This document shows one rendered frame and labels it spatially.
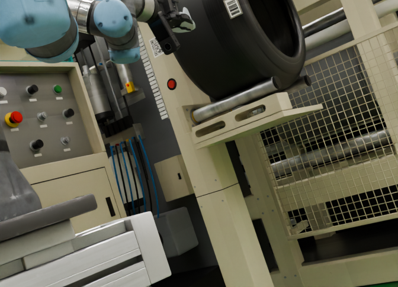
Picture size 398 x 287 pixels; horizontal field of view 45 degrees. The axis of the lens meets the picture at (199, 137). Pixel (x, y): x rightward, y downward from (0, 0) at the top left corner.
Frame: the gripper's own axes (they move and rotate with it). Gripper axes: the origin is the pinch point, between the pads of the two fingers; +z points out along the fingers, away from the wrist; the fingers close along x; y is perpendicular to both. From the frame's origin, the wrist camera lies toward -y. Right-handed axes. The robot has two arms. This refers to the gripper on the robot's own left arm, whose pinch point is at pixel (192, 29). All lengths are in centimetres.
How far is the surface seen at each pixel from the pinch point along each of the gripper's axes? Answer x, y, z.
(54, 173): 61, -27, -11
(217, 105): 12.4, -18.1, 23.0
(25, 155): 66, -19, -17
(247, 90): -0.4, -17.8, 23.1
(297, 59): -12.3, -9.0, 42.6
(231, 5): -10.2, 5.0, 8.9
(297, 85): -6, -16, 51
